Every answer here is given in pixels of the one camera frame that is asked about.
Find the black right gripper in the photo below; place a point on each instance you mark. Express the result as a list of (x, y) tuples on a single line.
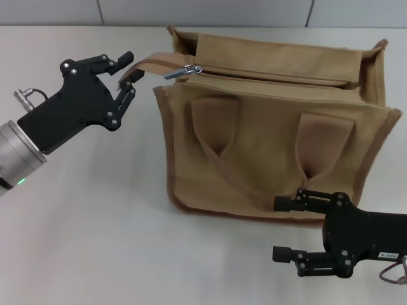
[(365, 235)]

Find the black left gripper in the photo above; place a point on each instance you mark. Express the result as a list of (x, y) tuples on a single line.
[(76, 105)]

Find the khaki canvas food bag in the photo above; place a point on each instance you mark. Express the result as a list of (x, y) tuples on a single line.
[(270, 143)]

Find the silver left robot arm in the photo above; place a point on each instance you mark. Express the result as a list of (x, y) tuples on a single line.
[(16, 152)]

